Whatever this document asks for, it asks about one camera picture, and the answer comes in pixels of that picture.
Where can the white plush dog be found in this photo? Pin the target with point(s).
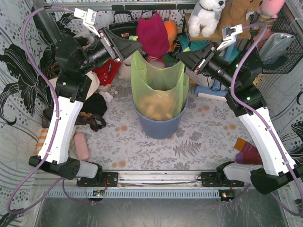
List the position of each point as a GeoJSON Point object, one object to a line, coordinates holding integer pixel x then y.
{"type": "Point", "coordinates": [205, 17]}

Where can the brown patterned handbag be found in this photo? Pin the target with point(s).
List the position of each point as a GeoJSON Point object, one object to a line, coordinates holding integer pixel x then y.
{"type": "Point", "coordinates": [95, 121]}

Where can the cream canvas tote bag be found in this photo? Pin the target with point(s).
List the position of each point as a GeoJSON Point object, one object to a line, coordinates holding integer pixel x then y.
{"type": "Point", "coordinates": [93, 87]}

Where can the blue floor mop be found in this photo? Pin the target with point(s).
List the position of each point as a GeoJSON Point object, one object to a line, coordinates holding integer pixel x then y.
{"type": "Point", "coordinates": [213, 90]}

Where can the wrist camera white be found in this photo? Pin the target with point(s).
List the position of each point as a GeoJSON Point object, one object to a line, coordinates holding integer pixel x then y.
{"type": "Point", "coordinates": [229, 35]}
{"type": "Point", "coordinates": [88, 19]}

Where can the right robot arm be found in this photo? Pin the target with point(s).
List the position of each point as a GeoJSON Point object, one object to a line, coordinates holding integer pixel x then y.
{"type": "Point", "coordinates": [277, 168]}

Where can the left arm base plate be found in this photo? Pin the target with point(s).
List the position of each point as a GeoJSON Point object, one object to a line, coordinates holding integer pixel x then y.
{"type": "Point", "coordinates": [111, 179]}

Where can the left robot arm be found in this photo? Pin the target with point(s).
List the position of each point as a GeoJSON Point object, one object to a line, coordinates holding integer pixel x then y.
{"type": "Point", "coordinates": [71, 90]}

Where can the orange checkered cloth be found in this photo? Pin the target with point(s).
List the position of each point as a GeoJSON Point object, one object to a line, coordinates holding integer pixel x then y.
{"type": "Point", "coordinates": [41, 140]}

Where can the pink pouch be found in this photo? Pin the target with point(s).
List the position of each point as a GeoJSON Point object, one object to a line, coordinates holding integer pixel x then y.
{"type": "Point", "coordinates": [81, 147]}

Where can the pink white plush doll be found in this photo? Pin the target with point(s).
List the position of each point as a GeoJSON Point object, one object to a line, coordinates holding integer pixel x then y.
{"type": "Point", "coordinates": [155, 61]}

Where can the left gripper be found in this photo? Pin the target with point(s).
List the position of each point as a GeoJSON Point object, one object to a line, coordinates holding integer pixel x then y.
{"type": "Point", "coordinates": [111, 46]}

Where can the cream plush bear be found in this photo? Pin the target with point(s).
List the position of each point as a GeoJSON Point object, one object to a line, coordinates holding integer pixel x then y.
{"type": "Point", "coordinates": [124, 71]}

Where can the black wire basket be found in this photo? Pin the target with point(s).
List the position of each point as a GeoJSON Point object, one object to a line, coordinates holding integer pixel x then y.
{"type": "Point", "coordinates": [291, 57]}

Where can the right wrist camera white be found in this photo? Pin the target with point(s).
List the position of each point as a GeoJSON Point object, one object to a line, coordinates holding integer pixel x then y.
{"type": "Point", "coordinates": [229, 35]}

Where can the black garment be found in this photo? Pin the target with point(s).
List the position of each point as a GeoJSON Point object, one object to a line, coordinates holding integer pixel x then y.
{"type": "Point", "coordinates": [95, 104]}

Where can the teal folded cloth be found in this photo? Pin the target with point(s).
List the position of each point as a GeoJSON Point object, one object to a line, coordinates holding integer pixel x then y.
{"type": "Point", "coordinates": [182, 42]}

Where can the brown teddy bear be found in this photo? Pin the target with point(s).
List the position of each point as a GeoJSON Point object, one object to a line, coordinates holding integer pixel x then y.
{"type": "Point", "coordinates": [238, 12]}

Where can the orange plush toy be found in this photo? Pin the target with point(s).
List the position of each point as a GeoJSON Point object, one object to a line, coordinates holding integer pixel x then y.
{"type": "Point", "coordinates": [171, 29]}

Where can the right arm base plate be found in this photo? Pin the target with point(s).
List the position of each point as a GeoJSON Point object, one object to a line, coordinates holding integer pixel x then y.
{"type": "Point", "coordinates": [218, 179]}

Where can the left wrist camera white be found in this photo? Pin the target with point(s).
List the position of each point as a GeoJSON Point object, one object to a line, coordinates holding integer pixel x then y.
{"type": "Point", "coordinates": [88, 19]}

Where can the magenta cloth bag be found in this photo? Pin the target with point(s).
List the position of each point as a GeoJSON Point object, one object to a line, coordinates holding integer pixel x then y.
{"type": "Point", "coordinates": [153, 36]}

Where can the green trash bag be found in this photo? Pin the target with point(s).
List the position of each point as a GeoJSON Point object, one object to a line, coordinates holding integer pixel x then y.
{"type": "Point", "coordinates": [158, 94]}

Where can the blue trash bin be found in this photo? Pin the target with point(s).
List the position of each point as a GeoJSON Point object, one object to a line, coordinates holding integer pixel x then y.
{"type": "Point", "coordinates": [160, 129]}

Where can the black leather handbag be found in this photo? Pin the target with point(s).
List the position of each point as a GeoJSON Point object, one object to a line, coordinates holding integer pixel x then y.
{"type": "Point", "coordinates": [124, 29]}

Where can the purple orange sock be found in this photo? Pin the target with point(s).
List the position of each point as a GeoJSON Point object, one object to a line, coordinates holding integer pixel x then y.
{"type": "Point", "coordinates": [247, 153]}

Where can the red cloth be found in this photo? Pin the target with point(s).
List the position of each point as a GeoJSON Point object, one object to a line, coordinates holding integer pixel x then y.
{"type": "Point", "coordinates": [107, 72]}

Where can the pink plush toy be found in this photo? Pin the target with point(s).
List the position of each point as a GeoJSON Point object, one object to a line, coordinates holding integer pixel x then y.
{"type": "Point", "coordinates": [268, 11]}

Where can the silver foil pouch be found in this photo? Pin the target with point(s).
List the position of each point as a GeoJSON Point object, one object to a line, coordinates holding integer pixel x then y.
{"type": "Point", "coordinates": [275, 46]}

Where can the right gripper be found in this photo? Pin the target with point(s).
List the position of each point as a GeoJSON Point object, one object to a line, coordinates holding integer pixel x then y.
{"type": "Point", "coordinates": [199, 63]}

